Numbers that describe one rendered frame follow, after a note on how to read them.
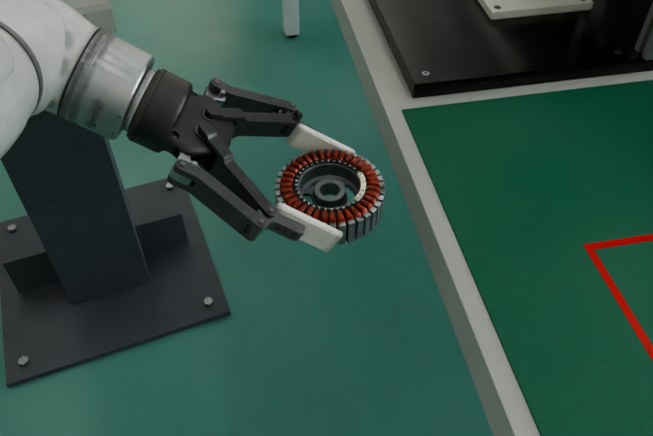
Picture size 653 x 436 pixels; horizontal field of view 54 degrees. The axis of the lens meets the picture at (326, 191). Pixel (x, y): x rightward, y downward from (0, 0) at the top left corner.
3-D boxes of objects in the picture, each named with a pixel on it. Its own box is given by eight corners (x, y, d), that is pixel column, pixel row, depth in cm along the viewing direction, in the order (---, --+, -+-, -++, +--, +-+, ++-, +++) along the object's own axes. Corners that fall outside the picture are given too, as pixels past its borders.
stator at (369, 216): (266, 241, 65) (264, 217, 62) (286, 165, 73) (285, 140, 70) (378, 253, 64) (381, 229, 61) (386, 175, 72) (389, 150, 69)
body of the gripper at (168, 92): (143, 100, 67) (224, 140, 69) (113, 154, 61) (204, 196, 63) (165, 48, 62) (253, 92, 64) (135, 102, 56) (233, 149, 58)
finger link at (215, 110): (195, 142, 64) (191, 130, 65) (288, 141, 71) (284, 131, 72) (209, 117, 62) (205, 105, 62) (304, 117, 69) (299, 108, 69)
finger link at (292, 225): (257, 202, 60) (251, 226, 58) (305, 225, 61) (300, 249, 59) (252, 211, 61) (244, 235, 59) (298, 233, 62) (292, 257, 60)
